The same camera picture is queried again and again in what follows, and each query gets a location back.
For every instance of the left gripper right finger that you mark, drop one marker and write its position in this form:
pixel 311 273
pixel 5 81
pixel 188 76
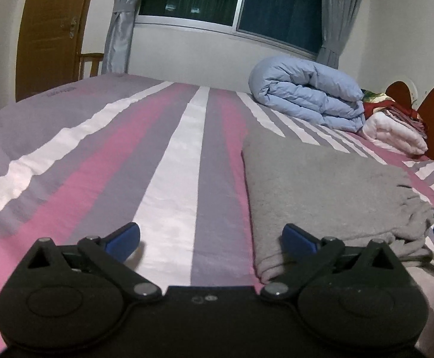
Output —
pixel 312 257

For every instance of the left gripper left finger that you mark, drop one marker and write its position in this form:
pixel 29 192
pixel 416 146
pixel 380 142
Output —
pixel 108 255

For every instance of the grey pants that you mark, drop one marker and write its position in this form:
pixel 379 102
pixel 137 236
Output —
pixel 329 193

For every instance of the folded white pink quilt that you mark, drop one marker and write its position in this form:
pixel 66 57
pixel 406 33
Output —
pixel 387 133

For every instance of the striped bed sheet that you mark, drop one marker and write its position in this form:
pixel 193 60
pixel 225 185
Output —
pixel 88 157

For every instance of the red folded clothes pile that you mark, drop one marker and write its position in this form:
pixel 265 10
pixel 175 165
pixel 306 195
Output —
pixel 381 102

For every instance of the folded light blue duvet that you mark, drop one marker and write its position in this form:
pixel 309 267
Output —
pixel 308 91

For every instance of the wooden chair near door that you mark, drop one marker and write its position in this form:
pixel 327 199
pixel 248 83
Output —
pixel 91 59

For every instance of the right grey curtain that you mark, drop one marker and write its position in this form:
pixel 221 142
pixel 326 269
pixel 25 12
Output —
pixel 337 21

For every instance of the grey curtain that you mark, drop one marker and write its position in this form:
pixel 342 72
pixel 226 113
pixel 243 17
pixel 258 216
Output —
pixel 337 21
pixel 119 37

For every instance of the brown wooden door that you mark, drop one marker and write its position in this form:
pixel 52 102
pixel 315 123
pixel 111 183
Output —
pixel 49 45

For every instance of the left grey curtain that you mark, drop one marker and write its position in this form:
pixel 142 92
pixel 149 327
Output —
pixel 119 37

